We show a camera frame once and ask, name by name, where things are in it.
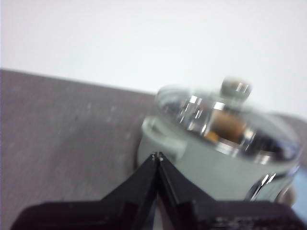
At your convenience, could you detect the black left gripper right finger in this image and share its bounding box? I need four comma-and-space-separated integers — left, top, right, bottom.
157, 151, 299, 230

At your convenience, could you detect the pale green electric steamer pot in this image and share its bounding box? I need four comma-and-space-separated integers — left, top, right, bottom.
136, 115, 300, 203

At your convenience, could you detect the light blue round plate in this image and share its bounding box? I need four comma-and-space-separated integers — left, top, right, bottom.
289, 167, 307, 216

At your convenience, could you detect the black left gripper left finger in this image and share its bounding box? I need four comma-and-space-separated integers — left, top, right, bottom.
9, 152, 158, 230

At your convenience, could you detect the glass lid with green knob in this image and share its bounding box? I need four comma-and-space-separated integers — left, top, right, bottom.
155, 76, 301, 166

